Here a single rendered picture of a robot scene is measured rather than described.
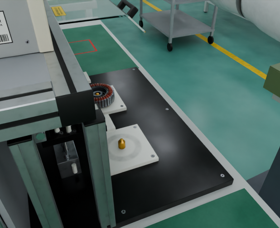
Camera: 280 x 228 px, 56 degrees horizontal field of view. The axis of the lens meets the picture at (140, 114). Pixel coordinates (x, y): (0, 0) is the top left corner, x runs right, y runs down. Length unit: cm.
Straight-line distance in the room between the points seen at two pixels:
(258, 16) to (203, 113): 185
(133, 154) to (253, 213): 31
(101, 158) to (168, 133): 38
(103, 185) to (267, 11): 36
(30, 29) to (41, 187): 24
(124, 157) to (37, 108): 40
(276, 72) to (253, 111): 128
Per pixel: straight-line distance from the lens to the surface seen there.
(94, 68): 118
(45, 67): 40
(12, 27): 43
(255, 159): 191
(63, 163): 65
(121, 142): 70
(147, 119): 83
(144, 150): 71
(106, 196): 51
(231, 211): 67
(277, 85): 109
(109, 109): 86
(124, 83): 101
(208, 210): 66
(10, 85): 37
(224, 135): 202
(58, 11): 84
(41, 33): 43
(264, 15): 35
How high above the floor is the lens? 129
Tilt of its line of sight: 38 degrees down
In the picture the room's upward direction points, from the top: straight up
